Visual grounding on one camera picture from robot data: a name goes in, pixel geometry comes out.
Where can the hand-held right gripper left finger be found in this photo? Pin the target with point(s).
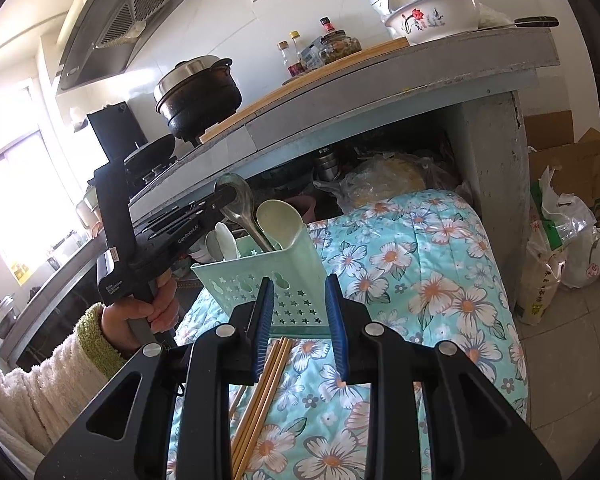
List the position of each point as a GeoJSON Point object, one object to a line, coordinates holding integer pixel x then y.
{"type": "Point", "coordinates": [262, 320]}

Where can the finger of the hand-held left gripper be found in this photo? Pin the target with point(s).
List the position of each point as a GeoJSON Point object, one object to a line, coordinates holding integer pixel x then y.
{"type": "Point", "coordinates": [212, 222]}
{"type": "Point", "coordinates": [190, 207]}

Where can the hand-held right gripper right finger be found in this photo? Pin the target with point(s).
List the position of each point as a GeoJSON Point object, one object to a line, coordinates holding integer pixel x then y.
{"type": "Point", "coordinates": [337, 325]}

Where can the white ceramic spoon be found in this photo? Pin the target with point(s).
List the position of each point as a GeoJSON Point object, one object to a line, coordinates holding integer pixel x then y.
{"type": "Point", "coordinates": [222, 242]}

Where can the large metal spoon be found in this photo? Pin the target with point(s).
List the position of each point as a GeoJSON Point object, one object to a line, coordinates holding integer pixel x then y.
{"type": "Point", "coordinates": [232, 195]}

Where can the green plastic utensil holder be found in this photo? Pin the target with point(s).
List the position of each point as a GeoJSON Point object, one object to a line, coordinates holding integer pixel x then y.
{"type": "Point", "coordinates": [240, 280]}

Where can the white rice paddle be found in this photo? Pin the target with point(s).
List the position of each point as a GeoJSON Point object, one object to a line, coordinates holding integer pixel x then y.
{"type": "Point", "coordinates": [280, 222]}

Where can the wooden chopstick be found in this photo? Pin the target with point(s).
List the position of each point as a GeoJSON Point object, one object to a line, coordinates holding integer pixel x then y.
{"type": "Point", "coordinates": [237, 397]}
{"type": "Point", "coordinates": [268, 400]}
{"type": "Point", "coordinates": [261, 400]}
{"type": "Point", "coordinates": [255, 400]}

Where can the person's left forearm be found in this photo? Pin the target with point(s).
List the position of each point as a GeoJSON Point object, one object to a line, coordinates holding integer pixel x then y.
{"type": "Point", "coordinates": [45, 395]}

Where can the person's left hand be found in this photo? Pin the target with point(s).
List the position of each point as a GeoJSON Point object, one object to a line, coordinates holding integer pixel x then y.
{"type": "Point", "coordinates": [125, 325]}

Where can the black gas stove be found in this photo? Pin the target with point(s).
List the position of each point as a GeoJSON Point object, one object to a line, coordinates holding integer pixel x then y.
{"type": "Point", "coordinates": [152, 172]}

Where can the black wok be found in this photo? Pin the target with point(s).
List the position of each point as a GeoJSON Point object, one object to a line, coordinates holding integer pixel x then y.
{"type": "Point", "coordinates": [150, 152]}

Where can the teal floral blanket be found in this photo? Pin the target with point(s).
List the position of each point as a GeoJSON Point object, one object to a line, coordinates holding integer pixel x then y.
{"type": "Point", "coordinates": [405, 285]}

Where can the pink plastic basin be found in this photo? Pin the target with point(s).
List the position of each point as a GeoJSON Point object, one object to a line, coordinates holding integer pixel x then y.
{"type": "Point", "coordinates": [300, 207]}

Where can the black box appliance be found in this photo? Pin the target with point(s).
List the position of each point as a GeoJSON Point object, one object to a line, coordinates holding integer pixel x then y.
{"type": "Point", "coordinates": [115, 130]}

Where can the black steamer pot steel lid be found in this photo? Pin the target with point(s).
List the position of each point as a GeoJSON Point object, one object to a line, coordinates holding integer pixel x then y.
{"type": "Point", "coordinates": [200, 95]}

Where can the kitchen window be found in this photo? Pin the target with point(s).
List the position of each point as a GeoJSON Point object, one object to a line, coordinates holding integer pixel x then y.
{"type": "Point", "coordinates": [25, 200]}

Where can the stack of steel pots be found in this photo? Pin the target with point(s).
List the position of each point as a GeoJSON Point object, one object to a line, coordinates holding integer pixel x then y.
{"type": "Point", "coordinates": [325, 165]}

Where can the steel basin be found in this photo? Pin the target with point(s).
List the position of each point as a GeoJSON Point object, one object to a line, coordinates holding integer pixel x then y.
{"type": "Point", "coordinates": [5, 315]}

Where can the clear bag of yellow food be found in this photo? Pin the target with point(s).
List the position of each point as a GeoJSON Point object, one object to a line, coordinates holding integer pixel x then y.
{"type": "Point", "coordinates": [390, 180]}

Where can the clear bottle red label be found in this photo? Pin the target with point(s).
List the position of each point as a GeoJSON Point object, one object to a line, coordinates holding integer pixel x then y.
{"type": "Point", "coordinates": [287, 62]}

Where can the yellow cap sauce bottle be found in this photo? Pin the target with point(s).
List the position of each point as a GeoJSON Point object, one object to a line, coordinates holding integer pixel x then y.
{"type": "Point", "coordinates": [296, 50]}

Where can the blue white packet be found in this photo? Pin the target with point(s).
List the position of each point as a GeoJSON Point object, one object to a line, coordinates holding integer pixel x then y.
{"type": "Point", "coordinates": [310, 57]}

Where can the steel range hood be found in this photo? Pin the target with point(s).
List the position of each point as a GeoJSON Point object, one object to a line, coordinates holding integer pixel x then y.
{"type": "Point", "coordinates": [105, 25]}

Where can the grey concrete kitchen counter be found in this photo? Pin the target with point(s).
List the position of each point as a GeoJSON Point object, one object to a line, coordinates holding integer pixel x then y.
{"type": "Point", "coordinates": [380, 90]}

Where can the glass jar of pickles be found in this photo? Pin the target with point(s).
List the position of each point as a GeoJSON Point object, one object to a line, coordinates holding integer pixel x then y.
{"type": "Point", "coordinates": [340, 49]}

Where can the white plastic bags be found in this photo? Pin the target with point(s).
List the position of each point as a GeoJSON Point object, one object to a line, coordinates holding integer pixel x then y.
{"type": "Point", "coordinates": [550, 260]}

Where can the wooden cutting board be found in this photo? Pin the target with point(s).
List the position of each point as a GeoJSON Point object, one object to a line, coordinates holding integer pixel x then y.
{"type": "Point", "coordinates": [360, 55]}

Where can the dark bottle red cap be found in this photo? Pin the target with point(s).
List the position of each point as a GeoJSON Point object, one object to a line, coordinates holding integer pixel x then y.
{"type": "Point", "coordinates": [328, 26]}

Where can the cardboard box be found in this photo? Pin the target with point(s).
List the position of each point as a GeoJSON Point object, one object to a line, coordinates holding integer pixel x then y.
{"type": "Point", "coordinates": [580, 160]}

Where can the white floral enamel basin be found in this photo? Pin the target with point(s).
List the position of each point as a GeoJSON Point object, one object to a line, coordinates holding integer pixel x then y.
{"type": "Point", "coordinates": [430, 17]}

